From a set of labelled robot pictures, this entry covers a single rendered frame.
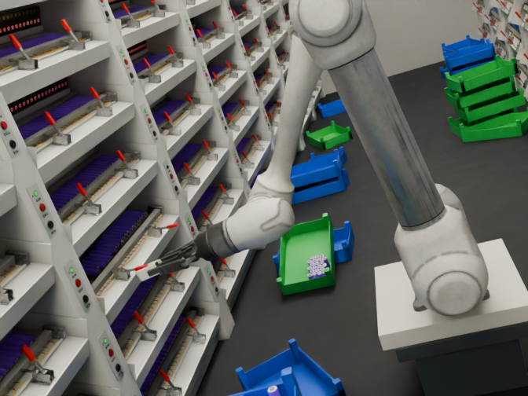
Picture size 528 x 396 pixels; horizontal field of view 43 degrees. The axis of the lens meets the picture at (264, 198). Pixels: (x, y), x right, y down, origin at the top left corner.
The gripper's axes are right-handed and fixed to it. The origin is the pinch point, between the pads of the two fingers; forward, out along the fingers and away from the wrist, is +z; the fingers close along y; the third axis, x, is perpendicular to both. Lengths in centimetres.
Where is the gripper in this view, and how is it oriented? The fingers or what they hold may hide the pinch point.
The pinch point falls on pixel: (150, 270)
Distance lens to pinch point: 177.0
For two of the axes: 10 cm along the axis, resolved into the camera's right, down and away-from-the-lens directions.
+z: -8.7, 3.8, 3.3
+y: 1.8, -3.8, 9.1
